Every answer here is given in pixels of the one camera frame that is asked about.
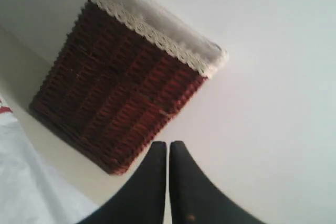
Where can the dark brown wicker basket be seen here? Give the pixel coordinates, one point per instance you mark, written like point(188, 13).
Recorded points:
point(110, 91)

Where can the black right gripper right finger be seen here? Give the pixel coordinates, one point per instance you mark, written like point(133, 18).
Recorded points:
point(194, 198)

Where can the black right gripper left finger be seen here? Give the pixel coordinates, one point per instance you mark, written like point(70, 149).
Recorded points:
point(142, 198)

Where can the white t-shirt with red print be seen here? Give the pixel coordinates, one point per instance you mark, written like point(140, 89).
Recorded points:
point(31, 190)

